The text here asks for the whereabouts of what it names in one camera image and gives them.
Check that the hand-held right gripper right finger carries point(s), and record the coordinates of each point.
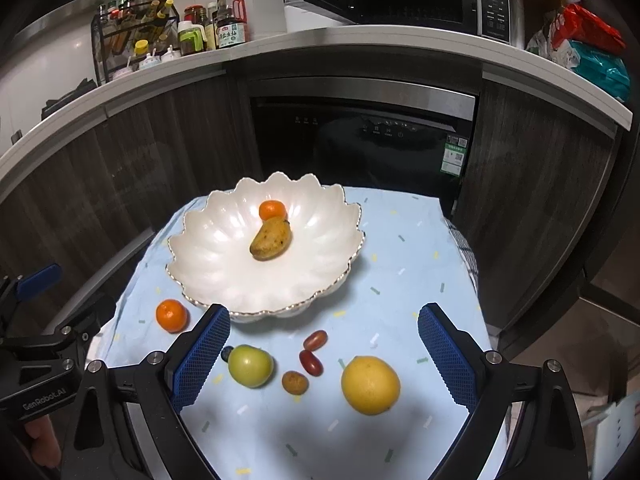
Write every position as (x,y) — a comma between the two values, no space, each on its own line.
(447,360)

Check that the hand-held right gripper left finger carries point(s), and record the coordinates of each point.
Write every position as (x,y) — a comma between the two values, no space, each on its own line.
(200,357)

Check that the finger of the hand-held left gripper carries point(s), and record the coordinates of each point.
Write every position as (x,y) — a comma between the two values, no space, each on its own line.
(40,277)
(75,329)

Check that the blueberry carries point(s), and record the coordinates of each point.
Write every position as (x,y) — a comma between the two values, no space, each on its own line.
(227,354)

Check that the green apple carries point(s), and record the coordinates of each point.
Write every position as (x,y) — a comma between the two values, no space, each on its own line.
(250,366)

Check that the yellow citrus fruit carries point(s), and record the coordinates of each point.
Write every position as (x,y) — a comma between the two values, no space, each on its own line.
(370,385)

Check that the brown longan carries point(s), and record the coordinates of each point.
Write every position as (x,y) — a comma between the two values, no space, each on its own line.
(295,382)

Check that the white scalloped bowl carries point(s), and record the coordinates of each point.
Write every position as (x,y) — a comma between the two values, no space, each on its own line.
(220,260)

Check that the red grape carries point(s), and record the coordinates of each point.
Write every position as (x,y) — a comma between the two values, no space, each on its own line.
(316,340)

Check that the person's left hand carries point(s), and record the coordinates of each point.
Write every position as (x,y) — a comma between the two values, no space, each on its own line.
(44,440)

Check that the small tangerine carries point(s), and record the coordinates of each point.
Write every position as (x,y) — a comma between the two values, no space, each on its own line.
(172,316)
(272,209)

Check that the light blue patterned tablecloth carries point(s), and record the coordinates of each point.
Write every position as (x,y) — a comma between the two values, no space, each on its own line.
(400,270)

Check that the checked cloth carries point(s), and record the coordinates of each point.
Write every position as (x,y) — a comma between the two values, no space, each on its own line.
(464,252)

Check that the small red date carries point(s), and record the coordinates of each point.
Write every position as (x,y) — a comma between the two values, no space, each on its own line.
(311,362)

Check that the yellow brown mango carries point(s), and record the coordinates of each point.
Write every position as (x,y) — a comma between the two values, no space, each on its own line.
(270,241)

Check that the dark wood cabinet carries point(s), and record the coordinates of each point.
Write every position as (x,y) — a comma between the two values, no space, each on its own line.
(125,170)
(540,185)

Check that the black gas stove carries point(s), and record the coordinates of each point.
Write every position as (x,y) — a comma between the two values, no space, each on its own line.
(65,100)

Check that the group of condiment bottles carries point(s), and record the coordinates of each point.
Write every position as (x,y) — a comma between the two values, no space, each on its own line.
(137,35)

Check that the green white-lidded container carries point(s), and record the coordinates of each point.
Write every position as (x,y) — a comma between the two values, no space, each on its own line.
(191,39)

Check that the white-capped bottle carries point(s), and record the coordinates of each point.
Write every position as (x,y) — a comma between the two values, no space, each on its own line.
(211,27)

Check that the red-lidded jar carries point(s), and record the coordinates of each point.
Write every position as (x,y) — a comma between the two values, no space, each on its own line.
(195,14)

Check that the teal plastic bag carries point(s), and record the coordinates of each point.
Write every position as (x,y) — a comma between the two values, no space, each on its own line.
(600,72)

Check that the white plastic bag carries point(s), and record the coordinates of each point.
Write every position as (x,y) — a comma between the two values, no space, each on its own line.
(545,42)

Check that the red plastic bag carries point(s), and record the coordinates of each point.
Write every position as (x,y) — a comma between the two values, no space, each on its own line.
(590,25)

